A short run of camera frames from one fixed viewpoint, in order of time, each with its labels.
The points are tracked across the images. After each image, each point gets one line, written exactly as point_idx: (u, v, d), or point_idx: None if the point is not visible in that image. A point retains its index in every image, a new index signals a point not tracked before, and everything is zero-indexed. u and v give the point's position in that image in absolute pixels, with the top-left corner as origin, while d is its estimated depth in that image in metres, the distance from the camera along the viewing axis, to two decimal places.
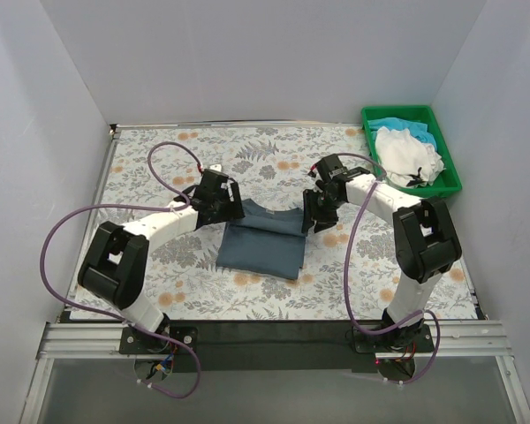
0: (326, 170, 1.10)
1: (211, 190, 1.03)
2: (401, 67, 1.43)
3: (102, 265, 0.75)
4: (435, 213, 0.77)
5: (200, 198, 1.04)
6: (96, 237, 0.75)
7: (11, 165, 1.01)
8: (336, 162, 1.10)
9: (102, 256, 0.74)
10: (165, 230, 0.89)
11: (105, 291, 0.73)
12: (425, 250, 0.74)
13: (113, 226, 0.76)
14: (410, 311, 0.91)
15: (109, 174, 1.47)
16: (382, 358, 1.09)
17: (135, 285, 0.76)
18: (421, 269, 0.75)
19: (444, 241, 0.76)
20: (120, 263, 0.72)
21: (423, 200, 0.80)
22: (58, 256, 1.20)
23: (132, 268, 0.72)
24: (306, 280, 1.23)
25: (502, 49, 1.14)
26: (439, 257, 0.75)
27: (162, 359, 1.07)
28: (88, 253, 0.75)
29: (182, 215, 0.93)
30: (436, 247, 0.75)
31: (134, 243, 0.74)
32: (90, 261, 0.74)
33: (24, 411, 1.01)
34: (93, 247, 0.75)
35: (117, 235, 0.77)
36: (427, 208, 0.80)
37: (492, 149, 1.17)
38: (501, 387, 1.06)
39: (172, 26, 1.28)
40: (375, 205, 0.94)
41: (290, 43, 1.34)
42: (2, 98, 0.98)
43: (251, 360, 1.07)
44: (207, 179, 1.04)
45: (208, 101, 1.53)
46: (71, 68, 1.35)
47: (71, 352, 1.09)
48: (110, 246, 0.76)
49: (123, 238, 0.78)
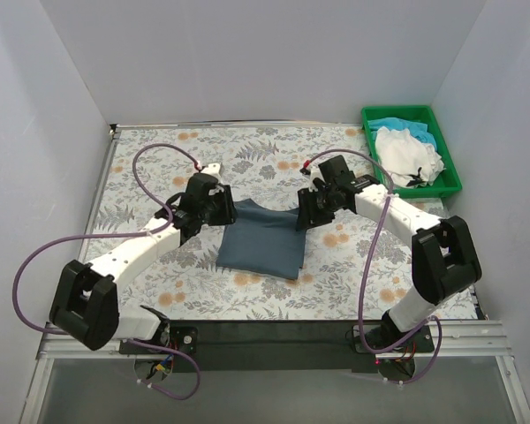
0: (330, 172, 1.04)
1: (197, 199, 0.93)
2: (401, 67, 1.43)
3: (71, 306, 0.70)
4: (455, 235, 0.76)
5: (186, 208, 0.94)
6: (63, 277, 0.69)
7: (11, 166, 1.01)
8: (342, 165, 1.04)
9: (70, 298, 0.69)
10: (140, 259, 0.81)
11: (77, 334, 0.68)
12: (444, 276, 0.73)
13: (79, 265, 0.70)
14: (417, 321, 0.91)
15: (109, 174, 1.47)
16: (382, 358, 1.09)
17: (109, 326, 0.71)
18: (440, 296, 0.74)
19: (464, 265, 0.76)
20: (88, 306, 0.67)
21: (442, 220, 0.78)
22: (57, 256, 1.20)
23: (102, 313, 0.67)
24: (306, 280, 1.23)
25: (502, 49, 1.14)
26: (458, 282, 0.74)
27: (162, 359, 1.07)
28: (56, 296, 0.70)
29: (160, 238, 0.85)
30: (455, 272, 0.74)
31: (101, 286, 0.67)
32: (59, 304, 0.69)
33: (24, 411, 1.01)
34: (60, 289, 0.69)
35: (86, 273, 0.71)
36: (445, 228, 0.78)
37: (492, 149, 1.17)
38: (501, 387, 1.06)
39: (172, 26, 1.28)
40: (391, 223, 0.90)
41: (290, 43, 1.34)
42: (2, 98, 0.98)
43: (252, 360, 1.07)
44: (193, 187, 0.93)
45: (208, 101, 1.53)
46: (71, 68, 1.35)
47: (71, 352, 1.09)
48: (80, 285, 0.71)
49: (93, 276, 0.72)
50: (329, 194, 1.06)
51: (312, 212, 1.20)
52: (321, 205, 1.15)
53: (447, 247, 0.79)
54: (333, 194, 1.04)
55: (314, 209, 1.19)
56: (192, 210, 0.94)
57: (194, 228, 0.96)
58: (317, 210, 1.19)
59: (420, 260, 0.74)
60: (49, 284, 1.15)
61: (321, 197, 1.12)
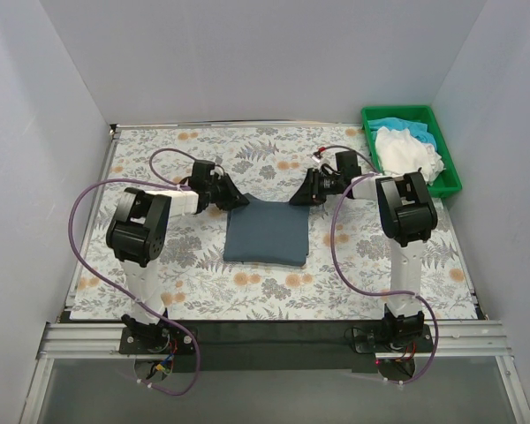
0: (342, 164, 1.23)
1: (203, 177, 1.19)
2: (401, 67, 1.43)
3: (128, 223, 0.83)
4: (413, 183, 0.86)
5: (195, 186, 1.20)
6: (124, 199, 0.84)
7: (11, 165, 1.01)
8: (353, 161, 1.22)
9: (128, 215, 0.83)
10: (179, 200, 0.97)
11: (133, 243, 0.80)
12: (401, 210, 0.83)
13: (136, 190, 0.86)
14: (397, 288, 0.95)
15: (109, 174, 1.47)
16: (382, 358, 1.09)
17: (158, 244, 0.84)
18: (398, 230, 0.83)
19: (421, 207, 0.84)
20: (148, 218, 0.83)
21: (406, 176, 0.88)
22: (58, 257, 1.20)
23: (158, 223, 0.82)
24: (306, 280, 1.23)
25: (501, 49, 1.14)
26: (415, 219, 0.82)
27: (162, 359, 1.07)
28: (117, 212, 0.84)
29: (188, 194, 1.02)
30: (412, 210, 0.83)
31: (160, 200, 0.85)
32: (118, 219, 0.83)
33: (23, 412, 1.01)
34: (120, 208, 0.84)
35: (139, 199, 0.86)
36: (408, 183, 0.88)
37: (492, 149, 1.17)
38: (501, 387, 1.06)
39: (172, 26, 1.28)
40: (368, 188, 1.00)
41: (290, 43, 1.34)
42: (1, 98, 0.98)
43: (251, 361, 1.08)
44: (198, 169, 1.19)
45: (208, 100, 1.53)
46: (71, 67, 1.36)
47: (71, 352, 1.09)
48: (134, 208, 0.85)
49: (145, 202, 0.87)
50: (338, 183, 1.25)
51: (314, 189, 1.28)
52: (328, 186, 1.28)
53: (412, 200, 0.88)
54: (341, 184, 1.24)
55: (318, 187, 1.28)
56: (198, 187, 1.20)
57: (203, 202, 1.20)
58: (319, 190, 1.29)
59: (383, 198, 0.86)
60: (49, 286, 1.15)
61: (330, 179, 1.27)
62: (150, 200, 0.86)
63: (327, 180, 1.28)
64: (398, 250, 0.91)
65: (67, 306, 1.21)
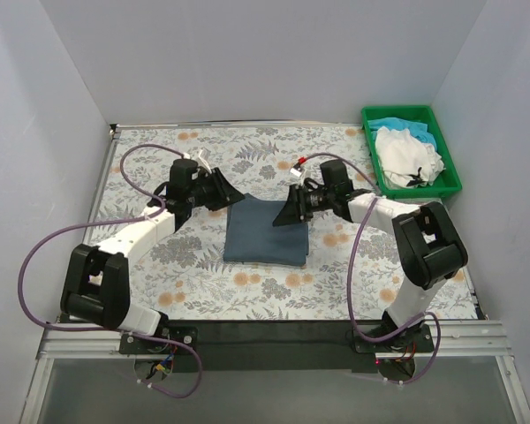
0: (331, 181, 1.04)
1: (184, 184, 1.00)
2: (401, 67, 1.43)
3: (82, 291, 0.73)
4: (435, 218, 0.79)
5: (175, 195, 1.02)
6: (73, 261, 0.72)
7: (11, 165, 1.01)
8: (344, 176, 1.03)
9: (81, 282, 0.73)
10: (144, 240, 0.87)
11: (91, 316, 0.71)
12: (427, 253, 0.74)
13: (87, 249, 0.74)
14: (412, 314, 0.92)
15: (109, 174, 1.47)
16: (382, 358, 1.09)
17: (121, 307, 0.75)
18: (427, 275, 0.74)
19: (449, 245, 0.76)
20: (103, 285, 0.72)
21: (423, 208, 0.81)
22: (58, 257, 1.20)
23: (116, 291, 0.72)
24: (306, 280, 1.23)
25: (501, 49, 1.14)
26: (444, 262, 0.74)
27: (162, 359, 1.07)
28: (66, 280, 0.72)
29: (158, 223, 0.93)
30: (441, 251, 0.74)
31: (113, 262, 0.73)
32: (71, 289, 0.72)
33: (24, 411, 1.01)
34: (71, 274, 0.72)
35: (93, 256, 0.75)
36: (427, 215, 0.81)
37: (492, 149, 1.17)
38: (500, 387, 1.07)
39: (172, 26, 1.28)
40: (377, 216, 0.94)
41: (290, 43, 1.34)
42: (1, 99, 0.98)
43: (252, 361, 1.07)
44: (177, 175, 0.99)
45: (208, 100, 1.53)
46: (71, 67, 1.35)
47: (71, 352, 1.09)
48: (88, 268, 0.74)
49: (100, 259, 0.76)
50: (328, 199, 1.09)
51: (301, 208, 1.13)
52: (314, 202, 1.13)
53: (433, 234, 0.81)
54: (331, 201, 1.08)
55: (304, 205, 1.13)
56: (178, 195, 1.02)
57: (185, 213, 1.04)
58: (306, 208, 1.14)
59: (405, 238, 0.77)
60: (49, 286, 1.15)
61: (317, 195, 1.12)
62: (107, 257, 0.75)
63: (314, 196, 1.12)
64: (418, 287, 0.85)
65: None
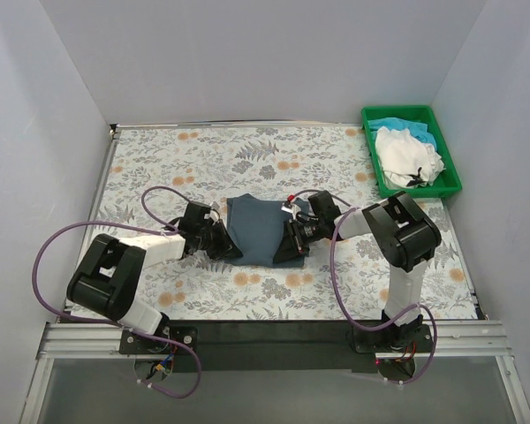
0: (318, 208, 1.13)
1: (195, 220, 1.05)
2: (401, 67, 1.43)
3: (94, 276, 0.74)
4: (403, 204, 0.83)
5: (185, 230, 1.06)
6: (93, 246, 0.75)
7: (11, 165, 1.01)
8: (329, 201, 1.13)
9: (94, 267, 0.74)
10: (157, 249, 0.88)
11: (97, 303, 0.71)
12: (401, 234, 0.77)
13: (108, 238, 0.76)
14: (405, 306, 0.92)
15: (109, 174, 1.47)
16: (382, 358, 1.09)
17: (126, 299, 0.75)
18: (405, 255, 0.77)
19: (418, 224, 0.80)
20: (117, 273, 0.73)
21: (390, 198, 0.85)
22: (58, 256, 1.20)
23: (127, 279, 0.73)
24: (306, 280, 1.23)
25: (501, 49, 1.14)
26: (419, 241, 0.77)
27: (162, 359, 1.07)
28: (81, 264, 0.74)
29: (171, 240, 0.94)
30: (412, 231, 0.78)
31: (131, 253, 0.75)
32: (83, 271, 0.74)
33: (24, 411, 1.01)
34: (87, 257, 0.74)
35: (111, 246, 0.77)
36: (395, 204, 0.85)
37: (492, 149, 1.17)
38: (501, 387, 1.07)
39: (172, 26, 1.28)
40: (354, 222, 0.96)
41: (290, 42, 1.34)
42: (2, 99, 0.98)
43: (252, 361, 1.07)
44: (191, 210, 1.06)
45: (208, 100, 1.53)
46: (71, 67, 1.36)
47: (71, 352, 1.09)
48: (104, 257, 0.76)
49: (117, 250, 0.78)
50: (320, 227, 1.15)
51: (298, 239, 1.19)
52: (308, 233, 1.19)
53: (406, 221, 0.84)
54: (322, 228, 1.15)
55: (299, 237, 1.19)
56: (189, 231, 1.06)
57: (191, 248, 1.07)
58: (303, 238, 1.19)
59: (377, 226, 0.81)
60: (49, 287, 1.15)
61: (310, 225, 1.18)
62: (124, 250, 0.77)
63: (306, 227, 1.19)
64: (402, 272, 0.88)
65: (67, 306, 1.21)
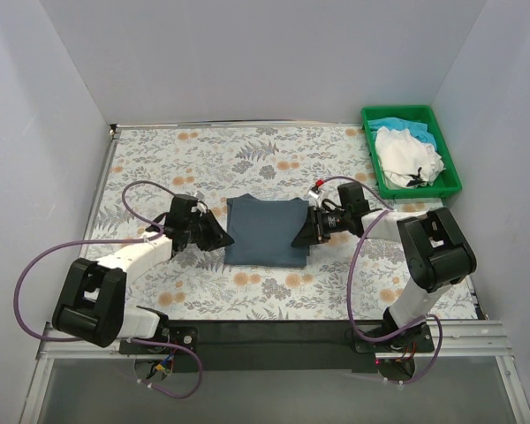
0: (346, 199, 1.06)
1: (182, 215, 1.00)
2: (401, 67, 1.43)
3: (78, 305, 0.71)
4: (442, 222, 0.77)
5: (172, 225, 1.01)
6: (71, 273, 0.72)
7: (11, 165, 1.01)
8: (359, 194, 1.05)
9: (76, 295, 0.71)
10: (141, 260, 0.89)
11: (84, 332, 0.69)
12: (433, 257, 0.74)
13: (87, 262, 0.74)
14: (414, 315, 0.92)
15: (109, 174, 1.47)
16: (382, 358, 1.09)
17: (114, 324, 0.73)
18: (433, 278, 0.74)
19: (455, 249, 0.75)
20: (100, 299, 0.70)
21: (430, 211, 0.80)
22: (57, 257, 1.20)
23: (110, 306, 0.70)
24: (306, 280, 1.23)
25: (501, 50, 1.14)
26: (450, 266, 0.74)
27: (162, 359, 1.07)
28: (62, 294, 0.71)
29: (156, 245, 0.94)
30: (447, 254, 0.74)
31: (110, 276, 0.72)
32: (65, 302, 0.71)
33: (23, 411, 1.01)
34: (67, 286, 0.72)
35: (91, 270, 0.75)
36: (434, 219, 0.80)
37: (492, 149, 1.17)
38: (500, 387, 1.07)
39: (172, 26, 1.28)
40: (385, 226, 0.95)
41: (290, 42, 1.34)
42: (2, 99, 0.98)
43: (252, 361, 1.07)
44: (176, 205, 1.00)
45: (208, 100, 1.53)
46: (71, 67, 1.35)
47: (71, 352, 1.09)
48: (86, 283, 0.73)
49: (98, 274, 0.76)
50: (344, 218, 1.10)
51: (319, 227, 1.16)
52: (332, 223, 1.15)
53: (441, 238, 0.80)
54: (347, 220, 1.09)
55: (321, 225, 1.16)
56: (177, 226, 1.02)
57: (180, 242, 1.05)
58: (324, 227, 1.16)
59: (409, 243, 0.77)
60: (49, 287, 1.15)
61: (334, 216, 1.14)
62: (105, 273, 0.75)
63: (331, 216, 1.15)
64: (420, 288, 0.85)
65: None
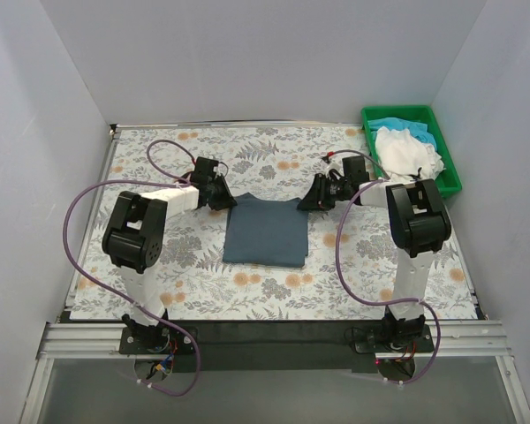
0: (349, 169, 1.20)
1: (206, 173, 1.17)
2: (401, 67, 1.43)
3: (124, 230, 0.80)
4: (427, 188, 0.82)
5: (196, 182, 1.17)
6: (117, 203, 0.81)
7: (11, 164, 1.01)
8: (360, 166, 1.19)
9: (124, 222, 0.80)
10: (177, 200, 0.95)
11: (128, 253, 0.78)
12: (412, 220, 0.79)
13: (132, 194, 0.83)
14: (404, 296, 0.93)
15: (109, 174, 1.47)
16: (382, 358, 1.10)
17: (155, 249, 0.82)
18: (410, 239, 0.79)
19: (434, 216, 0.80)
20: (144, 224, 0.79)
21: (418, 182, 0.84)
22: (58, 257, 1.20)
23: (155, 230, 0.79)
24: (306, 280, 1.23)
25: (501, 49, 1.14)
26: (428, 230, 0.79)
27: (162, 359, 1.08)
28: (110, 220, 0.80)
29: (188, 191, 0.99)
30: (425, 219, 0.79)
31: (155, 205, 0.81)
32: (113, 226, 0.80)
33: (23, 412, 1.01)
34: (115, 215, 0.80)
35: (134, 203, 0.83)
36: (420, 189, 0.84)
37: (492, 148, 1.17)
38: (501, 387, 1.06)
39: (172, 26, 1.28)
40: (376, 192, 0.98)
41: (290, 43, 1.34)
42: (3, 97, 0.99)
43: (251, 360, 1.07)
44: (200, 164, 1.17)
45: (208, 100, 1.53)
46: (71, 66, 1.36)
47: (71, 352, 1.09)
48: (130, 213, 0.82)
49: (141, 207, 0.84)
50: (344, 186, 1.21)
51: (321, 195, 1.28)
52: (334, 193, 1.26)
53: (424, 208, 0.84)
54: (347, 189, 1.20)
55: (324, 193, 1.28)
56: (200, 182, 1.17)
57: (203, 197, 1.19)
58: (325, 195, 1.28)
59: (393, 207, 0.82)
60: (49, 287, 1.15)
61: (336, 185, 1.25)
62: (147, 203, 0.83)
63: (334, 185, 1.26)
64: (406, 259, 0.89)
65: (67, 306, 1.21)
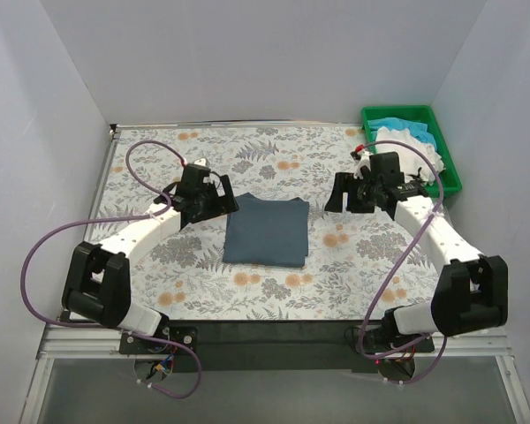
0: (380, 170, 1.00)
1: (193, 185, 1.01)
2: (402, 67, 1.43)
3: (85, 287, 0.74)
4: (491, 272, 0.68)
5: (183, 195, 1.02)
6: (74, 259, 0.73)
7: (11, 164, 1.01)
8: (394, 165, 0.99)
9: (82, 278, 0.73)
10: (147, 240, 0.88)
11: (91, 315, 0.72)
12: (465, 313, 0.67)
13: (90, 246, 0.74)
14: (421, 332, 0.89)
15: (109, 174, 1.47)
16: (382, 358, 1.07)
17: (122, 306, 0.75)
18: (456, 330, 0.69)
19: (491, 306, 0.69)
20: (102, 288, 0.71)
21: (480, 257, 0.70)
22: (57, 258, 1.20)
23: (113, 293, 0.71)
24: (306, 280, 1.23)
25: (502, 49, 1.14)
26: (480, 323, 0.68)
27: (162, 359, 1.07)
28: (69, 278, 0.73)
29: (163, 221, 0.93)
30: (480, 311, 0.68)
31: (113, 263, 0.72)
32: (71, 285, 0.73)
33: (23, 412, 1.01)
34: (72, 270, 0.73)
35: (95, 254, 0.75)
36: (481, 265, 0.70)
37: (493, 148, 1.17)
38: (501, 387, 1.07)
39: (172, 26, 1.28)
40: (427, 243, 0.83)
41: (290, 43, 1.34)
42: (3, 97, 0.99)
43: (252, 361, 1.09)
44: (189, 174, 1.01)
45: (208, 100, 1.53)
46: (71, 67, 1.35)
47: (71, 352, 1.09)
48: (90, 267, 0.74)
49: (102, 256, 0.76)
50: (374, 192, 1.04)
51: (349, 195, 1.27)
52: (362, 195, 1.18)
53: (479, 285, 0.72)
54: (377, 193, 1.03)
55: (352, 195, 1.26)
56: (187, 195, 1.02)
57: (191, 213, 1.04)
58: (353, 199, 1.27)
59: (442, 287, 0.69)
60: (49, 287, 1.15)
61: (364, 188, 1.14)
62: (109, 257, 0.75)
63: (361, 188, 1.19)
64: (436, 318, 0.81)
65: None
